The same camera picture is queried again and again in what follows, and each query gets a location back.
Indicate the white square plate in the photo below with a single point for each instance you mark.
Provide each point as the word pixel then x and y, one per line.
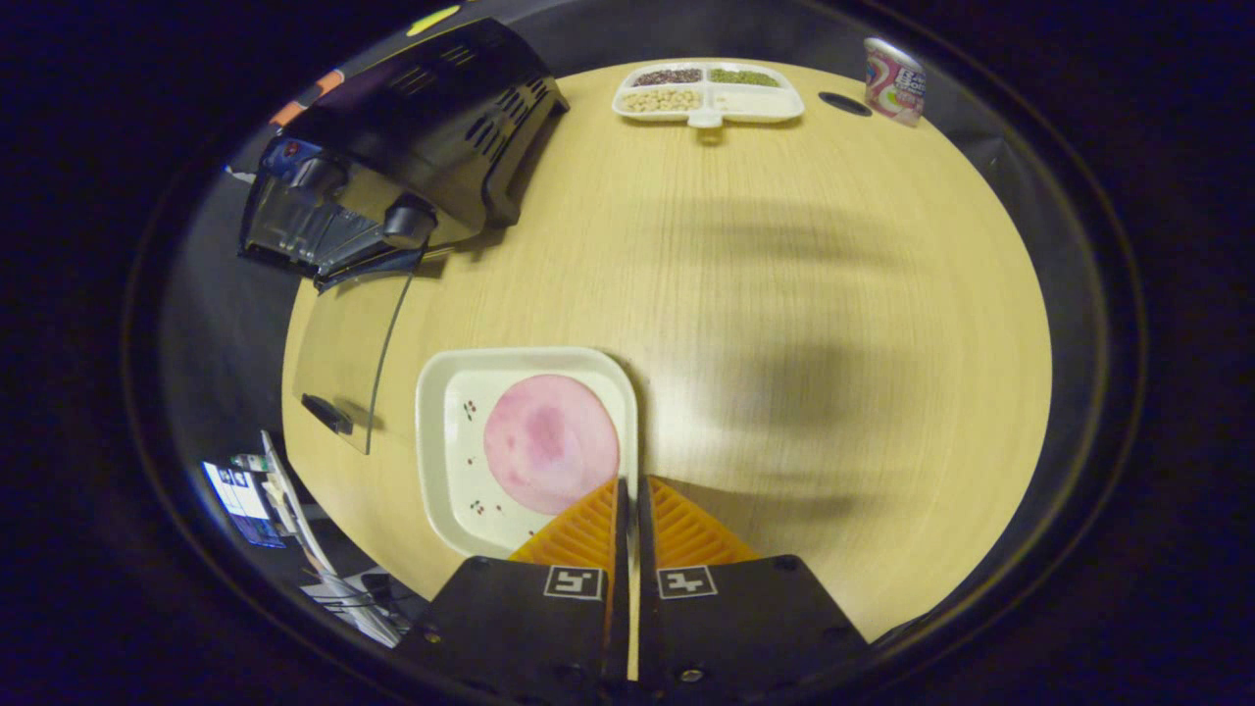
pixel 461 461

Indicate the white rack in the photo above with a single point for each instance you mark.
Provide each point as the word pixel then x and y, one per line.
pixel 324 574

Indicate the pink ham slice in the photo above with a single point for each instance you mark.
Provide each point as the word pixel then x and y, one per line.
pixel 549 441

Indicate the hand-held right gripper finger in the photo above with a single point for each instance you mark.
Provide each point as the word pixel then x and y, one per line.
pixel 645 549
pixel 621 549

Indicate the white divided tray with beans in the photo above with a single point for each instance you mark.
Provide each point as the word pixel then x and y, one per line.
pixel 745 100

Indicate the blue lit screen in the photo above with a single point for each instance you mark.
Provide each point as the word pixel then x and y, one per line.
pixel 240 500

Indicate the black electric oven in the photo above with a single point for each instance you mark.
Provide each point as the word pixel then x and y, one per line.
pixel 441 108

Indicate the black round table grommet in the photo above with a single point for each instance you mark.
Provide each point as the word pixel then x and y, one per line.
pixel 844 103

